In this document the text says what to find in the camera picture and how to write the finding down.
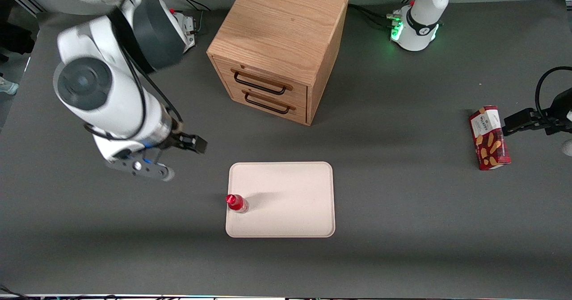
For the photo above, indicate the person in dark clothes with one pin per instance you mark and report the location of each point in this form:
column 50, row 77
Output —
column 15, row 38

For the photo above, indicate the red coke bottle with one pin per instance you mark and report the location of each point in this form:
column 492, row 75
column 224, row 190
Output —
column 237, row 203

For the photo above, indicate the beige plastic tray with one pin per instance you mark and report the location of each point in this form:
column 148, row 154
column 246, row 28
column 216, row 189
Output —
column 286, row 199

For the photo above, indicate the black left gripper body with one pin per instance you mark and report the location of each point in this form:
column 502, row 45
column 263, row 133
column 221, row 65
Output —
column 557, row 113

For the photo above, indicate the wooden drawer cabinet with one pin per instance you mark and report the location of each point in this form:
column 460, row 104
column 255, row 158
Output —
column 281, row 18

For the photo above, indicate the dark grey table mat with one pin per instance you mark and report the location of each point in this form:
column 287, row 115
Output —
column 402, row 224

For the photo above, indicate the light grey shoe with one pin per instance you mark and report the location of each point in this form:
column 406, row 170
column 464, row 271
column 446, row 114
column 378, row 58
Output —
column 8, row 86

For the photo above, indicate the red shortbread cookie box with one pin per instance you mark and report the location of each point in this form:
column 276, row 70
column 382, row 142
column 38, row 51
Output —
column 490, row 139

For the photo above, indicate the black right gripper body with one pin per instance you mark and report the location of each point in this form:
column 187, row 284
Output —
column 177, row 140

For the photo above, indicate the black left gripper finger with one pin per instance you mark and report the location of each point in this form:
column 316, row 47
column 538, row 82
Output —
column 532, row 112
column 520, row 123

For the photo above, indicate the wooden drawer front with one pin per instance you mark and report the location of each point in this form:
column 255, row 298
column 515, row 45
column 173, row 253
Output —
column 300, row 114
column 223, row 69

